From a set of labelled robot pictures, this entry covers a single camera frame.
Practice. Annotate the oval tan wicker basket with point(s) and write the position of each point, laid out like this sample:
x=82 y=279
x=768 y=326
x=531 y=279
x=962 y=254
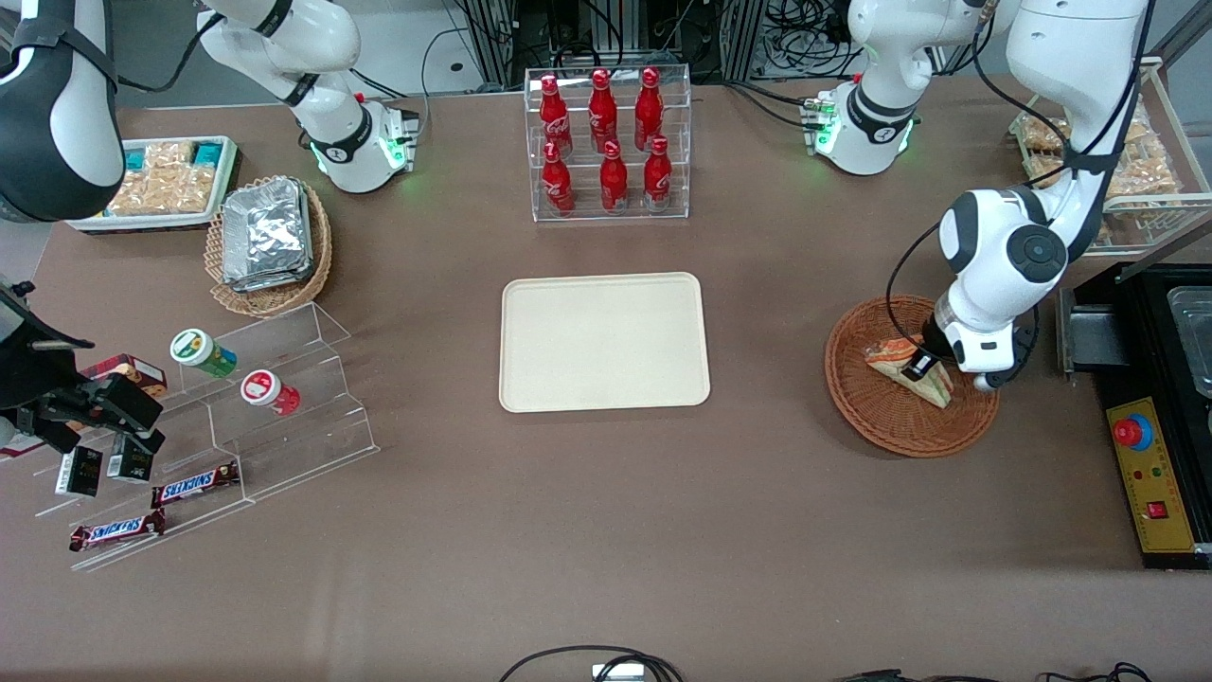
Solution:
x=275 y=301

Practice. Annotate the white snack tray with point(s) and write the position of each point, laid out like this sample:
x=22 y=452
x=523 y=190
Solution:
x=142 y=224

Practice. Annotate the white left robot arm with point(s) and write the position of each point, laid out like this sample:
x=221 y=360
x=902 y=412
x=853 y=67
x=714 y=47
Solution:
x=985 y=313

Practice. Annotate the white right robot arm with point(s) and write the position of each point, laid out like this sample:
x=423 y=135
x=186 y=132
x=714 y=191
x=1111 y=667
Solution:
x=341 y=142

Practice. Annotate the packaged snack bag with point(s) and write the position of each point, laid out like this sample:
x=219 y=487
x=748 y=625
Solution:
x=1042 y=134
x=1144 y=133
x=1150 y=175
x=1046 y=170

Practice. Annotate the silver foil pack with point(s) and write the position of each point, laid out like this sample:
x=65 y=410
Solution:
x=275 y=282
x=265 y=227

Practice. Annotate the red lid cup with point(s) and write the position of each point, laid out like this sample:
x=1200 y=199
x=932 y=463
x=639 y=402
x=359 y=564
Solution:
x=265 y=390

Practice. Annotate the grey metal chute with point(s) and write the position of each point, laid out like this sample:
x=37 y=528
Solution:
x=1094 y=336

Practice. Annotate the aluminium frame rack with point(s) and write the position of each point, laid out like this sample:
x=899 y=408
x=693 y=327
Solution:
x=502 y=38

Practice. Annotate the yellow control panel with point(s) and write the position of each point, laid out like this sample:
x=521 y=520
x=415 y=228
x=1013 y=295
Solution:
x=1160 y=474

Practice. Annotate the clear cracker bag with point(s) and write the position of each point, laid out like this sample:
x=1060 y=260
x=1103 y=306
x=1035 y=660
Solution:
x=161 y=191
x=170 y=156

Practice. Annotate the red emergency stop button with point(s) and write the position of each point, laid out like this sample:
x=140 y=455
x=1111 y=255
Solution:
x=1130 y=432

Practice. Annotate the small black box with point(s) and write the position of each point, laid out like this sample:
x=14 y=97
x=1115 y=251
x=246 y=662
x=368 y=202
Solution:
x=78 y=472
x=130 y=462

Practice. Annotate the steel pan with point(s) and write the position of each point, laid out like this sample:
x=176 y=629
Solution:
x=1195 y=332

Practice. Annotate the black machine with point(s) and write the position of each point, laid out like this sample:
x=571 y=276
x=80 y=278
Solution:
x=1150 y=322

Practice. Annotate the clear acrylic bottle rack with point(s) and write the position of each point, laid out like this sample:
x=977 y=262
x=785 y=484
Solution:
x=682 y=142

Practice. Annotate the brown chocolate box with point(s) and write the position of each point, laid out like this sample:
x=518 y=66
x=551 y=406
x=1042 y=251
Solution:
x=133 y=367

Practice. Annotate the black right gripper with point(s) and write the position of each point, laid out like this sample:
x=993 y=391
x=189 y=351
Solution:
x=30 y=365

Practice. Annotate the red cola bottle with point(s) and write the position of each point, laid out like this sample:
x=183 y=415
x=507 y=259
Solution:
x=602 y=109
x=557 y=180
x=657 y=175
x=554 y=114
x=614 y=180
x=649 y=106

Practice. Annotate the beige rectangular tray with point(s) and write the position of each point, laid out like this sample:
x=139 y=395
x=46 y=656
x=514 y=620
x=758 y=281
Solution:
x=587 y=341

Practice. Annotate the small white device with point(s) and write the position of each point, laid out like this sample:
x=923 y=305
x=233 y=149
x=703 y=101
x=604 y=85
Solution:
x=617 y=673

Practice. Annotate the triangle sandwich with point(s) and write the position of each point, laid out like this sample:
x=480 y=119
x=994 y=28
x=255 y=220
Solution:
x=885 y=356

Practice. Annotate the clear acrylic stepped display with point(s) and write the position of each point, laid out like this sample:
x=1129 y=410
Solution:
x=284 y=445

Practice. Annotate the green lid cup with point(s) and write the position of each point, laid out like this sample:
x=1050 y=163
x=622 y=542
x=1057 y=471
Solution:
x=199 y=350

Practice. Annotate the teal snack pack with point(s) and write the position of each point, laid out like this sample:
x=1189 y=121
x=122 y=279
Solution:
x=137 y=159
x=206 y=152

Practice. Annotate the round brown wicker basket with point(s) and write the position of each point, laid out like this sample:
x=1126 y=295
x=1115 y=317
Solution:
x=881 y=421

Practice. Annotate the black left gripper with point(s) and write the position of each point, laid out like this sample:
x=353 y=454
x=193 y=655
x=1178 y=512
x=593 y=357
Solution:
x=933 y=343

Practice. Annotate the snickers chocolate bar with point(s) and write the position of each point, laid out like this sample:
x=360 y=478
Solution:
x=194 y=484
x=115 y=530

